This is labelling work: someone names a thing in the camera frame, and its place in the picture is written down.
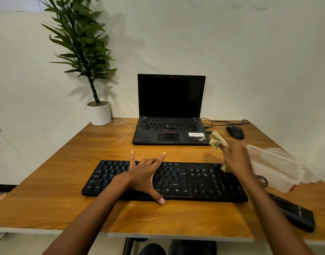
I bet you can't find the black table leg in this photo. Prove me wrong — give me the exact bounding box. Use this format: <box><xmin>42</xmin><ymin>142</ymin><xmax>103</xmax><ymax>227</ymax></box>
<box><xmin>123</xmin><ymin>237</ymin><xmax>135</xmax><ymax>255</ymax></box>

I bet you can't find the black mouse cable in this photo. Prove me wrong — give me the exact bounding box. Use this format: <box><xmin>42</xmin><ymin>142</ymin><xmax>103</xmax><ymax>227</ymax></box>
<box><xmin>200</xmin><ymin>118</ymin><xmax>249</xmax><ymax>129</ymax></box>

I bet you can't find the black computer mouse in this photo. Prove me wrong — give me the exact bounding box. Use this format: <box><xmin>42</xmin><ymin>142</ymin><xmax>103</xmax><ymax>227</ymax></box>
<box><xmin>226</xmin><ymin>126</ymin><xmax>244</xmax><ymax>140</ymax></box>

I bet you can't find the person's left leg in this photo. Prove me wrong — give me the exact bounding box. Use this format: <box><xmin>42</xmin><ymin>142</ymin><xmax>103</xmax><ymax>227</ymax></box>
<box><xmin>139</xmin><ymin>243</ymin><xmax>167</xmax><ymax>255</ymax></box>

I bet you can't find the black keyboard cable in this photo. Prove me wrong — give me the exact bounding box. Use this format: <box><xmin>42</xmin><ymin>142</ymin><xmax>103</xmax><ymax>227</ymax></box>
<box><xmin>255</xmin><ymin>175</ymin><xmax>269</xmax><ymax>188</ymax></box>

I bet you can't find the black laptop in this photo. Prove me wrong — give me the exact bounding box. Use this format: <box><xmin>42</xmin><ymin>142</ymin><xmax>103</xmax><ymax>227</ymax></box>
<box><xmin>132</xmin><ymin>74</ymin><xmax>211</xmax><ymax>146</ymax></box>

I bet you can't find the clear plastic container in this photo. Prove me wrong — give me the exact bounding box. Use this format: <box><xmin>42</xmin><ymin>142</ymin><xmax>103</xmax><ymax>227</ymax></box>
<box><xmin>246</xmin><ymin>145</ymin><xmax>305</xmax><ymax>193</ymax></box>

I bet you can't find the person's leg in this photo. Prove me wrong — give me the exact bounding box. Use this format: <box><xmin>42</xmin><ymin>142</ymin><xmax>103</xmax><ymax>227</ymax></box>
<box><xmin>168</xmin><ymin>239</ymin><xmax>217</xmax><ymax>255</ymax></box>
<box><xmin>139</xmin><ymin>243</ymin><xmax>167</xmax><ymax>255</ymax></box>

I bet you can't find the person's right leg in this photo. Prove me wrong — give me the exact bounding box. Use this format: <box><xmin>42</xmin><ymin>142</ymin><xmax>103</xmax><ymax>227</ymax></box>
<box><xmin>168</xmin><ymin>239</ymin><xmax>217</xmax><ymax>255</ymax></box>

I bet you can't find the black flat box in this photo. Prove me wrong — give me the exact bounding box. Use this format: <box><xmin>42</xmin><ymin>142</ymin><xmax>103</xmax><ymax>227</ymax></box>
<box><xmin>269</xmin><ymin>193</ymin><xmax>316</xmax><ymax>233</ymax></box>

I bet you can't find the green potted plant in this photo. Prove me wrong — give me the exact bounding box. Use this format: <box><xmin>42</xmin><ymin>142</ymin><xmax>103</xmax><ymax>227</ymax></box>
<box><xmin>39</xmin><ymin>0</ymin><xmax>118</xmax><ymax>104</ymax></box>

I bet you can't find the clear plastic container lid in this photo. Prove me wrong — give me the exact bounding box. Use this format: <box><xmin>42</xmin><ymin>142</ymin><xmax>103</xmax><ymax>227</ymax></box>
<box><xmin>265</xmin><ymin>147</ymin><xmax>325</xmax><ymax>184</ymax></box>

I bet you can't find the person's right hand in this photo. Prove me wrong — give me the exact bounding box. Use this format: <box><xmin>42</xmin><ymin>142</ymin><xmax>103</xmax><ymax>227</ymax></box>
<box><xmin>222</xmin><ymin>142</ymin><xmax>255</xmax><ymax>181</ymax></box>

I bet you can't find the white plant pot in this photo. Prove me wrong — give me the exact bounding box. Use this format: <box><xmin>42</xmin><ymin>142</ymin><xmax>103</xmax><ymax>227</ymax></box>
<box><xmin>87</xmin><ymin>101</ymin><xmax>112</xmax><ymax>126</ymax></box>

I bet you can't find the person's left forearm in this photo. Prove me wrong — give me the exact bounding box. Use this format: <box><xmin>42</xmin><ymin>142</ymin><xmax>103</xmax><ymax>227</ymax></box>
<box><xmin>41</xmin><ymin>174</ymin><xmax>134</xmax><ymax>255</ymax></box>

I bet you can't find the person's left hand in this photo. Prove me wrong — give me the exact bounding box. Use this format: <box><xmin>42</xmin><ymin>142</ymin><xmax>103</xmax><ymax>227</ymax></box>
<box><xmin>115</xmin><ymin>150</ymin><xmax>166</xmax><ymax>205</ymax></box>

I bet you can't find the person's right forearm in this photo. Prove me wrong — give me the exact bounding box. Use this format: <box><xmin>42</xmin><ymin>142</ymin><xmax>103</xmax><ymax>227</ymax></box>
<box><xmin>238</xmin><ymin>172</ymin><xmax>315</xmax><ymax>255</ymax></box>

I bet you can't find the black computer keyboard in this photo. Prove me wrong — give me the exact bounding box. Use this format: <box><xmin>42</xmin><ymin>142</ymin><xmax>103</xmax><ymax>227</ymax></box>
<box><xmin>81</xmin><ymin>160</ymin><xmax>248</xmax><ymax>203</ymax></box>

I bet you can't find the beige cleaning cloth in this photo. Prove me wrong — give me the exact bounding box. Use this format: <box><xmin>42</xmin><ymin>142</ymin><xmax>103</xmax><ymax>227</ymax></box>
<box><xmin>209</xmin><ymin>131</ymin><xmax>230</xmax><ymax>173</ymax></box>

